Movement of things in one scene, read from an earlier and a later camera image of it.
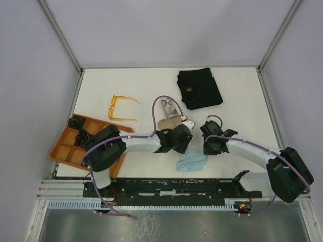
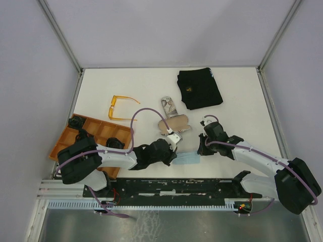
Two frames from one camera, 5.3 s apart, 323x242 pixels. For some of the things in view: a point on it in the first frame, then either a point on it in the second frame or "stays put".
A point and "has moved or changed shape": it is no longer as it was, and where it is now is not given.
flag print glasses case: (170, 122) stays put
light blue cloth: (193, 160) has moved or changed shape
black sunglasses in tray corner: (76, 122) stays put
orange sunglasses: (111, 109) stays put
